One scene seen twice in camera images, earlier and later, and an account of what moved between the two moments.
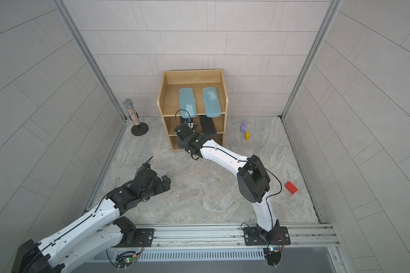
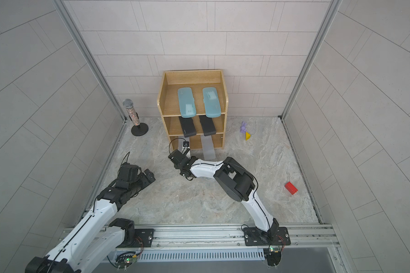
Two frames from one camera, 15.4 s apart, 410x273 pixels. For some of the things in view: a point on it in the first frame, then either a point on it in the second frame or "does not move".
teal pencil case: (187, 102) does not move
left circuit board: (124, 260) does not move
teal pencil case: (212, 102) does not move
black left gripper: (162, 188) → (150, 174)
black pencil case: (207, 125) does not move
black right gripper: (182, 140) → (176, 163)
